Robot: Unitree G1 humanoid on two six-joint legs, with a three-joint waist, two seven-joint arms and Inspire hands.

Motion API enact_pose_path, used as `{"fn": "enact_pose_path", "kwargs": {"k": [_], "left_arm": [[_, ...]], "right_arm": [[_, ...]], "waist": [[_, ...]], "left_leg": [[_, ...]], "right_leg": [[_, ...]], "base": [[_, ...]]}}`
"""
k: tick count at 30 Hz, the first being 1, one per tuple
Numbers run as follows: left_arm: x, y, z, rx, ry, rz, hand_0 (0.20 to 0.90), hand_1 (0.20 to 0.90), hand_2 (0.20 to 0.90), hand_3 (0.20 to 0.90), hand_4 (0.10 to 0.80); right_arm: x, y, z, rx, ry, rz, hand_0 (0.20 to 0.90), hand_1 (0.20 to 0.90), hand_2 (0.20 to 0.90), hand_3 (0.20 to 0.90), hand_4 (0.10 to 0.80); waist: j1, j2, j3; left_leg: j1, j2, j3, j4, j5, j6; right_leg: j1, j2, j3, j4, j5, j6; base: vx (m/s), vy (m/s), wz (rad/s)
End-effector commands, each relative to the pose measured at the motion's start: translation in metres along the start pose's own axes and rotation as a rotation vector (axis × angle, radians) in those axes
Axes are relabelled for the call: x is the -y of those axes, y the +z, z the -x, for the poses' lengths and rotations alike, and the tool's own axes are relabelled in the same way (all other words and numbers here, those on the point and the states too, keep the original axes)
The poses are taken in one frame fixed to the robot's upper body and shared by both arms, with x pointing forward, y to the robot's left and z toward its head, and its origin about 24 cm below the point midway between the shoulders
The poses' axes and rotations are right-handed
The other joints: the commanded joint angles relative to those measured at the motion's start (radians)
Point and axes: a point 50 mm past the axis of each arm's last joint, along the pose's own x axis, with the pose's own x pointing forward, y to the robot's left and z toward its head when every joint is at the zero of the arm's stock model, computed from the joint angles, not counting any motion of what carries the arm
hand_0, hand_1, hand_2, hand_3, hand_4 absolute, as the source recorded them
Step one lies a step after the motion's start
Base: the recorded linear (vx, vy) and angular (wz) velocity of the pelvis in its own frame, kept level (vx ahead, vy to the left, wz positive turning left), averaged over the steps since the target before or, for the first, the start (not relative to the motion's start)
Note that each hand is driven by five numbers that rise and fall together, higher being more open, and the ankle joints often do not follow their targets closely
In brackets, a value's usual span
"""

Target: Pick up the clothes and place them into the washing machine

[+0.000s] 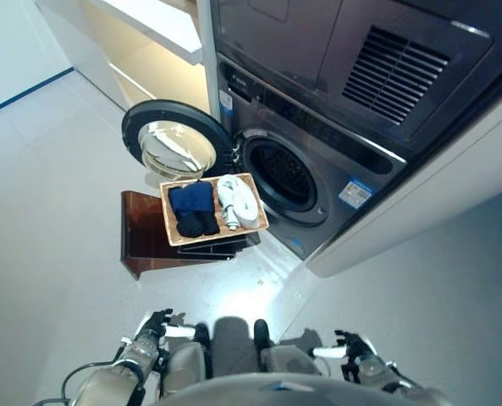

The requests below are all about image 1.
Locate blue white info sticker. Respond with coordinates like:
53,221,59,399
341,176,376,208

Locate blue energy label sticker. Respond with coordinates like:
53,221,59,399
218,89,236,125

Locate grey robot torso and legs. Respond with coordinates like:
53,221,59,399
146,317,404,406

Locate round washing machine door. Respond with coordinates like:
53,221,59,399
121,99,232,181

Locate white cabinet enclosure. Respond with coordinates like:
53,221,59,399
307,99,502,279

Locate white garment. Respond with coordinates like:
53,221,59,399
216,173,262,232

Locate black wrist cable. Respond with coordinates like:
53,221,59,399
32,359,129,406

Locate black garment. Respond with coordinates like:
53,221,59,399
175,210,220,239

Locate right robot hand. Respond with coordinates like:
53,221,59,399
312,329,372,360

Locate dark blue garment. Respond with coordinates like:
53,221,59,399
168,181,216,222

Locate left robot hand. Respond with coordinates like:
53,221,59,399
139,309,195,342

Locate white shelf unit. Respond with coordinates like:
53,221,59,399
34,0,213,118

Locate grey front-load washing machine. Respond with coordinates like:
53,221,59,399
215,52,407,261

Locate brown wooden stool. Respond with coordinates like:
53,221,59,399
120,190,262,281

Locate woven wicker laundry basket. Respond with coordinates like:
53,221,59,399
159,172,270,248

